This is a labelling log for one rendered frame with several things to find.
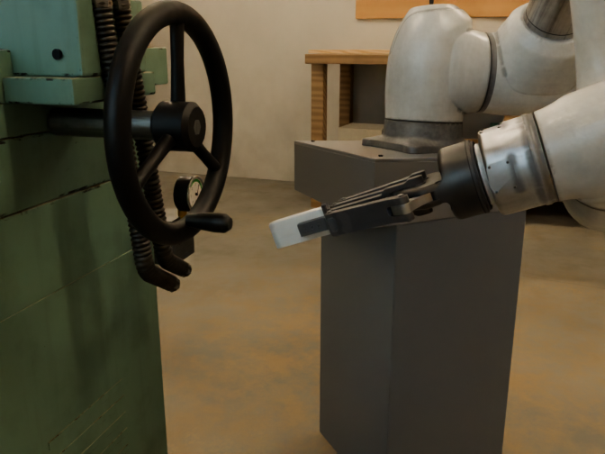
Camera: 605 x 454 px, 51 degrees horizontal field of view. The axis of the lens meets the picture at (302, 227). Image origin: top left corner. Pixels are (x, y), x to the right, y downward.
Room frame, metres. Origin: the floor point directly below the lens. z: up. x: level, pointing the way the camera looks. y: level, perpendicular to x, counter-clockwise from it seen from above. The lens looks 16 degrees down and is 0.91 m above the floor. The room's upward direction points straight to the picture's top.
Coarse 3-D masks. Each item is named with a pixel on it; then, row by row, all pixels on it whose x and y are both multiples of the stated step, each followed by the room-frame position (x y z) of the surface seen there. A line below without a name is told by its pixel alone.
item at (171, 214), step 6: (168, 210) 1.10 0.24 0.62; (174, 210) 1.10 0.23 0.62; (168, 216) 1.06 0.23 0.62; (174, 216) 1.06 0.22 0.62; (192, 240) 1.10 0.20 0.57; (174, 246) 1.03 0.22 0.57; (180, 246) 1.05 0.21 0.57; (186, 246) 1.08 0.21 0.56; (192, 246) 1.10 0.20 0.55; (174, 252) 1.03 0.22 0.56; (180, 252) 1.05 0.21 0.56; (186, 252) 1.08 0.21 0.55; (192, 252) 1.10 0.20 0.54; (180, 258) 1.05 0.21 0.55
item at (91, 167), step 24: (0, 144) 0.73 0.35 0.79; (24, 144) 0.77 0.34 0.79; (48, 144) 0.81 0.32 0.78; (72, 144) 0.86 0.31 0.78; (96, 144) 0.91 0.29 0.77; (0, 168) 0.73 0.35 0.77; (24, 168) 0.76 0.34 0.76; (48, 168) 0.80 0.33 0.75; (72, 168) 0.85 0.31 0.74; (96, 168) 0.90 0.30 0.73; (0, 192) 0.72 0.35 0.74; (24, 192) 0.76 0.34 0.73; (48, 192) 0.80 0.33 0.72; (72, 192) 0.85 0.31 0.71; (0, 216) 0.72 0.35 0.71
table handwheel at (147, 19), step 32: (128, 32) 0.68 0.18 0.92; (192, 32) 0.82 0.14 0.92; (128, 64) 0.66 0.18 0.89; (224, 64) 0.88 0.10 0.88; (128, 96) 0.65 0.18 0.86; (224, 96) 0.89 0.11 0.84; (64, 128) 0.81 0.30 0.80; (96, 128) 0.79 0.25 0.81; (128, 128) 0.65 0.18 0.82; (160, 128) 0.75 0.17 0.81; (192, 128) 0.76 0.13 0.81; (224, 128) 0.89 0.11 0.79; (128, 160) 0.64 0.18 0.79; (160, 160) 0.72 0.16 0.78; (224, 160) 0.88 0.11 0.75; (128, 192) 0.65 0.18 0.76; (160, 224) 0.70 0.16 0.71
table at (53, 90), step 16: (160, 48) 1.10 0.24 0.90; (0, 64) 0.75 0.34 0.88; (160, 64) 1.09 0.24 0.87; (0, 80) 0.74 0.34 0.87; (16, 80) 0.74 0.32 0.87; (32, 80) 0.73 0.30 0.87; (48, 80) 0.73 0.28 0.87; (64, 80) 0.72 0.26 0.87; (80, 80) 0.73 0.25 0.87; (96, 80) 0.76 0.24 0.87; (144, 80) 0.86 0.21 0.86; (160, 80) 1.09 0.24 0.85; (0, 96) 0.74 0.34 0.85; (16, 96) 0.74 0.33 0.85; (32, 96) 0.73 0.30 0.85; (48, 96) 0.73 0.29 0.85; (64, 96) 0.72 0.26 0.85; (80, 96) 0.73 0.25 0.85; (96, 96) 0.76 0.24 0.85
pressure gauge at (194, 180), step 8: (184, 176) 1.06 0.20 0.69; (192, 176) 1.06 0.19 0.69; (176, 184) 1.04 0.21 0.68; (184, 184) 1.04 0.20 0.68; (192, 184) 1.05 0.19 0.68; (200, 184) 1.08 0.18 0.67; (176, 192) 1.04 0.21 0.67; (184, 192) 1.03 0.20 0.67; (192, 192) 1.05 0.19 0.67; (176, 200) 1.04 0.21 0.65; (184, 200) 1.03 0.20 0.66; (192, 200) 1.05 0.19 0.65; (184, 208) 1.04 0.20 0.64
